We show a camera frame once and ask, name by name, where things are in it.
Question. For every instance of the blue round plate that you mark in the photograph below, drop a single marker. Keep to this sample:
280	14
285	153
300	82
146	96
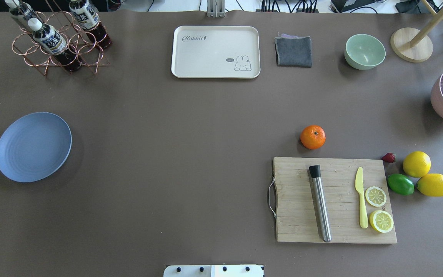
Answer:
34	147

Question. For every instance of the cream rabbit tray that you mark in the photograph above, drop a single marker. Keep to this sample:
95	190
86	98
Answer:
216	52

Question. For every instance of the orange tangerine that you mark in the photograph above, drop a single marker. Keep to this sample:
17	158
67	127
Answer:
313	137

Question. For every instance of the wooden cutting board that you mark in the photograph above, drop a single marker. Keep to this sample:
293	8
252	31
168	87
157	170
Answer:
296	220

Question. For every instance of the grey folded cloth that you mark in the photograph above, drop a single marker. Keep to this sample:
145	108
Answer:
293	51

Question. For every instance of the yellow plastic knife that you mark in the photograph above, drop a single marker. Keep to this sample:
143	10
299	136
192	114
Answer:
359	187

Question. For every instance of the upper lemon half slice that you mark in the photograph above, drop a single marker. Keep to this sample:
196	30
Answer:
375	196

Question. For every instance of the lemon half slice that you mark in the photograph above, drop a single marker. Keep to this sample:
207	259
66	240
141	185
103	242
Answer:
375	196
381	221

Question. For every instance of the mint green bowl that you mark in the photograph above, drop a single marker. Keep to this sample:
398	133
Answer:
364	52

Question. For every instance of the red strawberry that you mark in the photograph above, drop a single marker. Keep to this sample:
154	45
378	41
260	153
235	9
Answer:
389	158

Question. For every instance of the lower lemon half slice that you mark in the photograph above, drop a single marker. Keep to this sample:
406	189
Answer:
381	221

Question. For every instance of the green lime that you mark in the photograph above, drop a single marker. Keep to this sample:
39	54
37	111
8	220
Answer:
400	184

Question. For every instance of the right rear tea bottle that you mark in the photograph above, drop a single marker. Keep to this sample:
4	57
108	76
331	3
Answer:
88	19

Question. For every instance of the tea bottle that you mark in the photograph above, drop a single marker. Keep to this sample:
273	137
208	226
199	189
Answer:
88	19
54	44
21	13

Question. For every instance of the front tea bottle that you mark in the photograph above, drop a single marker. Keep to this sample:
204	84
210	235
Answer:
54	44

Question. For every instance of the wooden cup tree stand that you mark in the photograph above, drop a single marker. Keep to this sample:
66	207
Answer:
414	45

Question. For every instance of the lower whole lemon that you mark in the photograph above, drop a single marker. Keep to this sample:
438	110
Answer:
431	185

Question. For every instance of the left rear tea bottle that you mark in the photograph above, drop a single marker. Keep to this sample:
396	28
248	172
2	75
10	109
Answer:
21	13

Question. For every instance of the white camera mast base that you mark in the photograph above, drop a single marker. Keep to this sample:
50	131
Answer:
230	270

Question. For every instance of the copper wire bottle rack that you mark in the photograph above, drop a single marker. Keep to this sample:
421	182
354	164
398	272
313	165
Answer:
69	39

